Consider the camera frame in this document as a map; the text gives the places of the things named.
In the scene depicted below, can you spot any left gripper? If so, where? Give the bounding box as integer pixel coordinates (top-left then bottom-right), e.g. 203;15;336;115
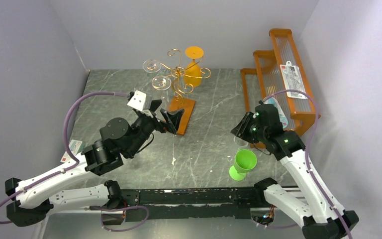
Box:
127;101;185;158

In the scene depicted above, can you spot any clear wine glass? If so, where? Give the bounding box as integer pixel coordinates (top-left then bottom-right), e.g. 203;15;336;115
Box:
151;75;172;110
143;59;164;73

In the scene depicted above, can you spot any orange plastic goblet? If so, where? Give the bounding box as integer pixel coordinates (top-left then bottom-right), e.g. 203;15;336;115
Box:
183;46;204;87

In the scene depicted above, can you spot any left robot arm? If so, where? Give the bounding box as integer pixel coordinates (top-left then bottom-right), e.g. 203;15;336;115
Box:
5;100;185;227

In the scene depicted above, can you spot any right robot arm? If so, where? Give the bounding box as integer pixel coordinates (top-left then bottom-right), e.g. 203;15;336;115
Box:
231;104;359;239

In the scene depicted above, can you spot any green plastic goblet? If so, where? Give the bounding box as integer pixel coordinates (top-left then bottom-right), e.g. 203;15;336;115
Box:
229;149;258;181

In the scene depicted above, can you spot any blue packaged item on shelf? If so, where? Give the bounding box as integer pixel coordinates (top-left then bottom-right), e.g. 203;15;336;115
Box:
266;98;288;129

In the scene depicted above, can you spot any orange wooden tiered shelf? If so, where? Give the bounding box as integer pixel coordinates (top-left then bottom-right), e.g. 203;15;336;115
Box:
240;28;316;136

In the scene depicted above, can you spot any white packaged item on shelf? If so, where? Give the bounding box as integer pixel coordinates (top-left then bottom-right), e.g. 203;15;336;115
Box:
280;61;307;100

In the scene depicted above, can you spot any small blue white packet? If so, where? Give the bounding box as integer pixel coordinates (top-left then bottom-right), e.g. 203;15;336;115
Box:
60;139;84;163

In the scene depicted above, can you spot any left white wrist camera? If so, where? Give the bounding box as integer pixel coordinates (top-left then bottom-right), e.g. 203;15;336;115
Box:
127;90;153;115

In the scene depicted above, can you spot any gold wire wine glass rack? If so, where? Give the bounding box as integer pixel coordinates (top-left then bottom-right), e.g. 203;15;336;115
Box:
161;49;211;106

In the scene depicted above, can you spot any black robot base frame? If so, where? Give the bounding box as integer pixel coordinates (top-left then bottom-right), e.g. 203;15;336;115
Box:
102;180;270;222

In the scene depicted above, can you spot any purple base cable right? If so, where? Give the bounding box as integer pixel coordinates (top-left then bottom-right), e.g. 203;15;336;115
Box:
253;204;299;230

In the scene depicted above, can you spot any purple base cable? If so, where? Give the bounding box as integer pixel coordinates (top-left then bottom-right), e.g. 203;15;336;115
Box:
89;205;151;233
253;204;299;230

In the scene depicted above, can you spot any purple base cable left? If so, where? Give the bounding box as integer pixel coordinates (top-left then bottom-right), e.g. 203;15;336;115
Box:
89;205;151;233

